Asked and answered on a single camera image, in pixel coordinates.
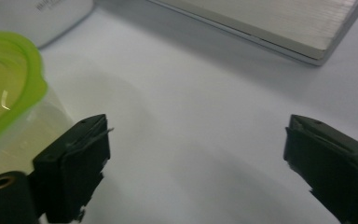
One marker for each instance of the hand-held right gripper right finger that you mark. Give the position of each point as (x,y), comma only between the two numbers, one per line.
(332,168)

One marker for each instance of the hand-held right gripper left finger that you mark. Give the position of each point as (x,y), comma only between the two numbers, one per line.
(71,168)

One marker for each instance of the white square lidded box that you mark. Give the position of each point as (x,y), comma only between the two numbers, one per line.
(43,21)

